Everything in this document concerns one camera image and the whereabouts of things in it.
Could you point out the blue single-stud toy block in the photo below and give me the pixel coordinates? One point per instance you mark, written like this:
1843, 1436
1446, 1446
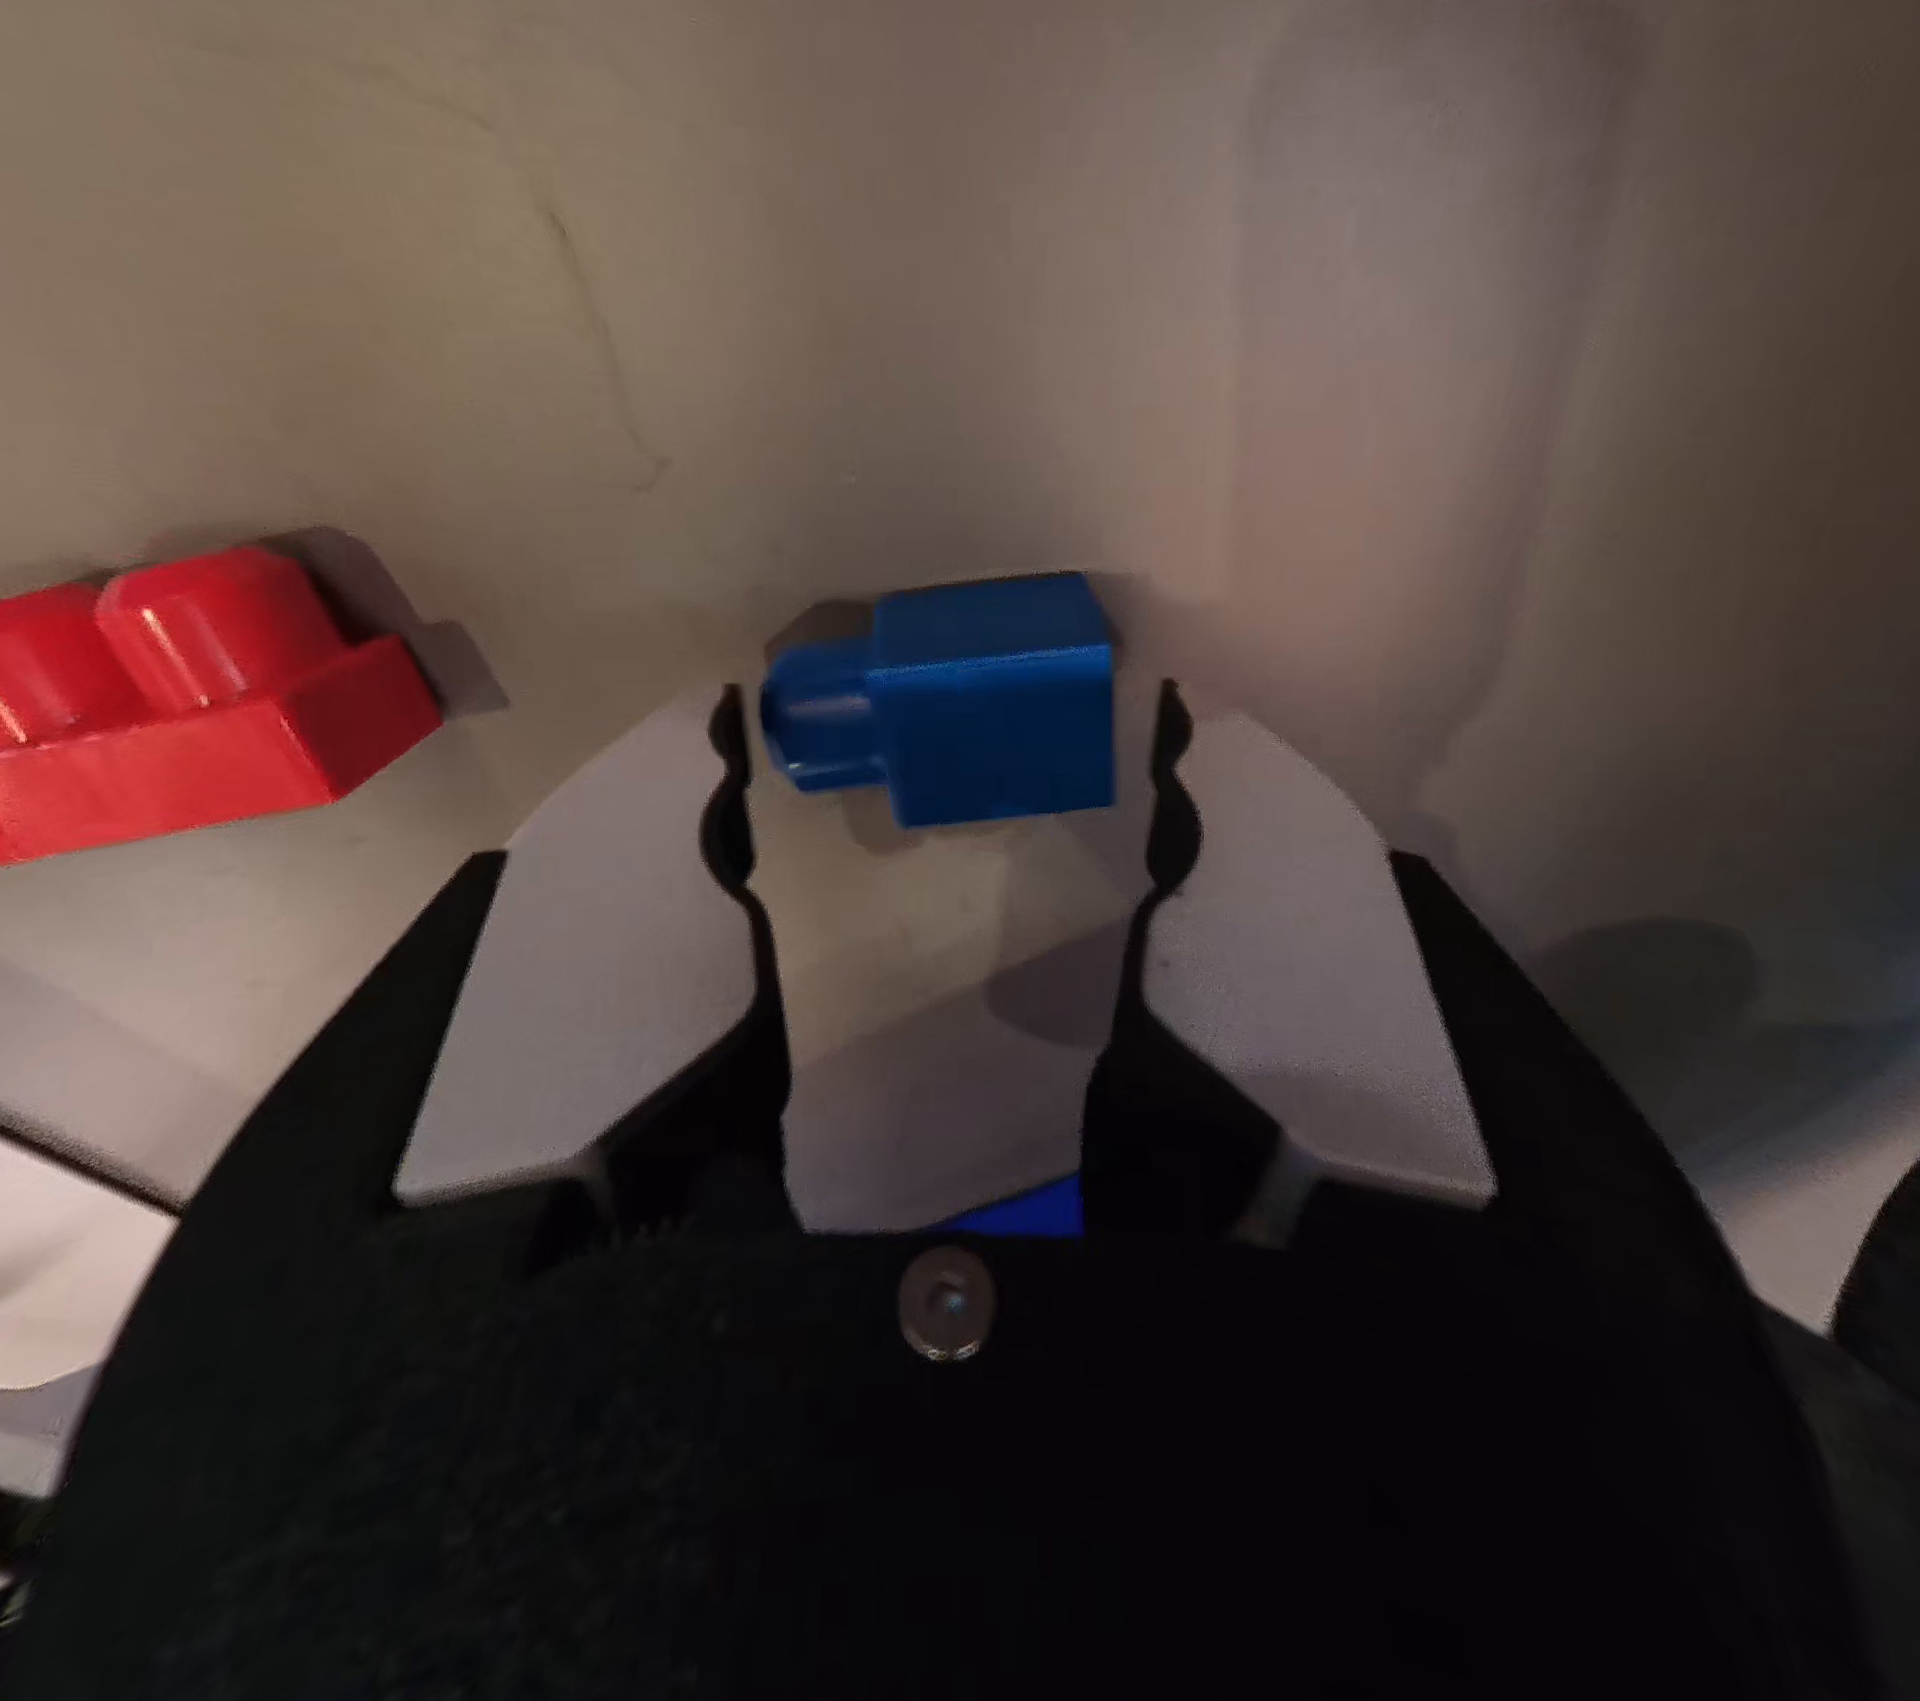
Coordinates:
990, 715

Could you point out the red two-stud toy block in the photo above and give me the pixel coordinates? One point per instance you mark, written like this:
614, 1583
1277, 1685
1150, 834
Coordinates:
179, 740

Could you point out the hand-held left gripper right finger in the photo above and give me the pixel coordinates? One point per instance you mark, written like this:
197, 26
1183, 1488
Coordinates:
1304, 983

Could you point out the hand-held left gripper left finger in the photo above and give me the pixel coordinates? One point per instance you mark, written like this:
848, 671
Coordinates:
601, 983

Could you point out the grey desk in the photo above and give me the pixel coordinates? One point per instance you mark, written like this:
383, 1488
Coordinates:
904, 233

